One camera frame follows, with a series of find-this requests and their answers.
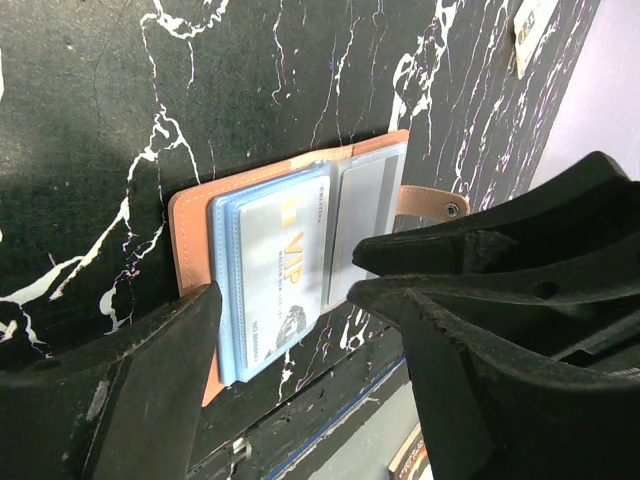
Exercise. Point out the white printed paper packet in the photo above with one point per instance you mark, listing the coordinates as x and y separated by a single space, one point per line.
530 23

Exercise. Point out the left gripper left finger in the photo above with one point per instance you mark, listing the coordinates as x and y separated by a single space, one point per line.
125 406

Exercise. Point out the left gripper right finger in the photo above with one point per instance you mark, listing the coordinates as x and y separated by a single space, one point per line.
520 326

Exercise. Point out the white card magnetic stripe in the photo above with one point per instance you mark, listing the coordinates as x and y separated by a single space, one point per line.
367 193

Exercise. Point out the silver VIP card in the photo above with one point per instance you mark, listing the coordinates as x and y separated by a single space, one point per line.
282 239

